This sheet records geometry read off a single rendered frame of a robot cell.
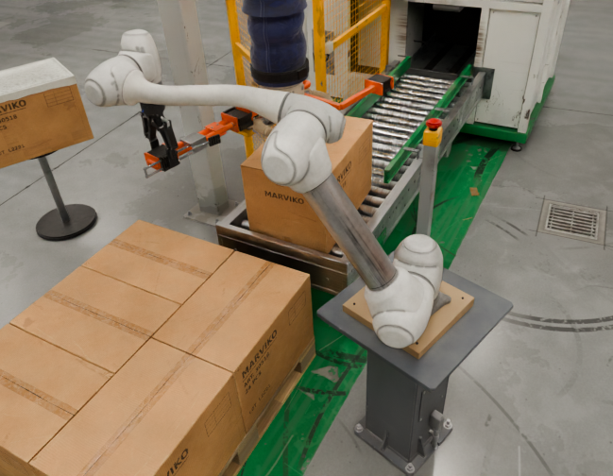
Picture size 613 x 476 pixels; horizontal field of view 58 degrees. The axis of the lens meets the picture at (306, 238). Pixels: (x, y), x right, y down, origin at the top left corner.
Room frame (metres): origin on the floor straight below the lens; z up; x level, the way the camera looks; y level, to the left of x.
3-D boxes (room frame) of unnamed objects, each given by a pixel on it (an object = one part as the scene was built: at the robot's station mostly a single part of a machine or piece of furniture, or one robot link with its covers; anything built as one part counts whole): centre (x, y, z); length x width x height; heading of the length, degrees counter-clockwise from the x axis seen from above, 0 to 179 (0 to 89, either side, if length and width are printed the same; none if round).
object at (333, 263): (2.00, 0.12, 0.58); 0.70 x 0.03 x 0.06; 59
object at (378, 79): (2.16, -0.34, 1.26); 0.09 x 0.08 x 0.05; 47
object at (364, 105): (3.45, -0.43, 0.60); 1.60 x 0.10 x 0.09; 149
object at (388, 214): (2.84, -0.75, 0.50); 2.31 x 0.05 x 0.19; 149
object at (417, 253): (1.37, -0.36, 0.95); 0.18 x 0.16 x 0.22; 157
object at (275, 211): (2.30, -0.05, 0.75); 0.60 x 0.40 x 0.40; 153
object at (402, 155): (3.17, -0.89, 0.60); 1.60 x 0.10 x 0.09; 149
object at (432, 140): (2.24, -0.60, 0.50); 0.07 x 0.07 x 1.00; 59
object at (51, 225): (3.13, 1.62, 0.31); 0.40 x 0.40 x 0.62
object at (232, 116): (1.93, 0.23, 1.26); 0.10 x 0.08 x 0.06; 47
